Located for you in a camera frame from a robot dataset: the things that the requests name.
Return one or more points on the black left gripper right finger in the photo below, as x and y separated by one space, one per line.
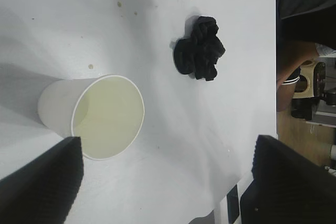
288 190

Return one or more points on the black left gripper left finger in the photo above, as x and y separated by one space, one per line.
39 190

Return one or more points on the white paper cup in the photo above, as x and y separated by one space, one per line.
110 113

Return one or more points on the black cloth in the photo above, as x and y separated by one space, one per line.
202 53

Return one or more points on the bare person forearm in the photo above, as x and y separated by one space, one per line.
291 56

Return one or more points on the black box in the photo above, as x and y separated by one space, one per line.
302 108

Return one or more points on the light wooden box with holes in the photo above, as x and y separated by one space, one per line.
312 82

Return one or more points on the black device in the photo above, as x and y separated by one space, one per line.
320 79

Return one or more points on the white table frame bar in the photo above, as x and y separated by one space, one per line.
223 213

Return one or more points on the grey metal frame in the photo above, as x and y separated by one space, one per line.
325 113

